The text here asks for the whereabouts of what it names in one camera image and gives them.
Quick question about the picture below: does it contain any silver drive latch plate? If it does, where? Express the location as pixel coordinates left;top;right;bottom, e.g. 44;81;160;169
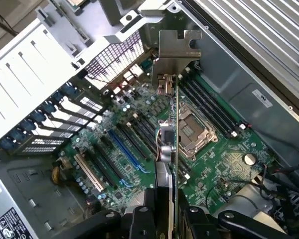
209;185;277;220

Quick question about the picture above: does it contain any long black expansion slot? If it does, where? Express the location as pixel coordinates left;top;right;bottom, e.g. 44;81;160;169
117;121;150;162

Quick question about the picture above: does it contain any green Dell motherboard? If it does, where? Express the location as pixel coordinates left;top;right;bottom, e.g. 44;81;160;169
69;69;277;217

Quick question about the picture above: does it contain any black RAM slot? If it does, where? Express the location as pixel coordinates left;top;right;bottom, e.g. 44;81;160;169
193;74;246;130
185;78;238;138
189;76;241;134
181;81;233;140

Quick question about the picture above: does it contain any silver power supply unit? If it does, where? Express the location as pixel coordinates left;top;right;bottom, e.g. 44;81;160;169
0;163;39;239

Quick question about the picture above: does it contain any white expansion slot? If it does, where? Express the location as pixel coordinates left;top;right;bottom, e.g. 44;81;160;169
73;154;105;192

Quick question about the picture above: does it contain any blue expansion slot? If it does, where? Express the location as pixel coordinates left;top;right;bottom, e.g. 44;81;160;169
108;129;143;170

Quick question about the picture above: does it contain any silver chipset heat sink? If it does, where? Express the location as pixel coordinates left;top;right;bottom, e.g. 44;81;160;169
122;188;147;209

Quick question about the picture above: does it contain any yellow black PSU wire bundle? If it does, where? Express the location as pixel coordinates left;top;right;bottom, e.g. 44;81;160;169
51;164;65;186

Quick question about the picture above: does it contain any open grey PC case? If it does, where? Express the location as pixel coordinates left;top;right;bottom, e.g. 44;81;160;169
0;0;299;239

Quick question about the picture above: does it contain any white case label sticker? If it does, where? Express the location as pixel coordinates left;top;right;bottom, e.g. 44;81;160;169
251;88;274;108

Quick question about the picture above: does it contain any short black expansion slot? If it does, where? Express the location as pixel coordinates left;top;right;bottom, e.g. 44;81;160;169
88;146;117;189

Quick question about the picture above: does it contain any silver CPU socket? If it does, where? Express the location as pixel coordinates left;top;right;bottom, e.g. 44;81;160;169
178;103;219;160

